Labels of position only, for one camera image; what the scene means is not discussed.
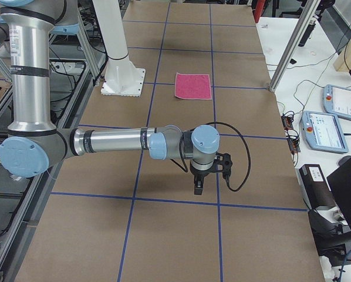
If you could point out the aluminium frame post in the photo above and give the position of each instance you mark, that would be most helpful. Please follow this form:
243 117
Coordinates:
298 32

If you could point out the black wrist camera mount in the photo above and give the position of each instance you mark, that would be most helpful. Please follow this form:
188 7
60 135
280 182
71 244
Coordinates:
224 165

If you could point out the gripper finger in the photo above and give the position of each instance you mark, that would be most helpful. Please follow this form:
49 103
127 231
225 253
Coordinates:
196 186
200 187

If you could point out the small electronics board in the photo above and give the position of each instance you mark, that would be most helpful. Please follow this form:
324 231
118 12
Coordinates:
292 136

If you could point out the near teach pendant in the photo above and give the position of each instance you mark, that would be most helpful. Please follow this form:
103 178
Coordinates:
323 132

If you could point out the black box white label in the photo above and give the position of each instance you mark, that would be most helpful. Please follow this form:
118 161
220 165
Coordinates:
315 188

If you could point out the white pedestal column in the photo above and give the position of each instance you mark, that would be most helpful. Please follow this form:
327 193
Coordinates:
121 77

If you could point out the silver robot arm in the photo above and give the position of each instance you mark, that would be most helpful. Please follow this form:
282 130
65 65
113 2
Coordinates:
35 144

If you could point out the teach pendant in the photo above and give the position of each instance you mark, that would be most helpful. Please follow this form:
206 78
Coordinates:
337 100
323 132

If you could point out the far teach pendant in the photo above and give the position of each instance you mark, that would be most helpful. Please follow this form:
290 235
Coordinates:
337 100

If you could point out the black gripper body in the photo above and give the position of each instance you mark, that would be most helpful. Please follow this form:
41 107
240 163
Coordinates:
200 174

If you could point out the black handheld device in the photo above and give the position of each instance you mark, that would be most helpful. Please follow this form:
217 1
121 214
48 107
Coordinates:
307 33

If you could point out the pink towel grey trim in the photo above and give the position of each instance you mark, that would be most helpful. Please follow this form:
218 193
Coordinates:
193 86

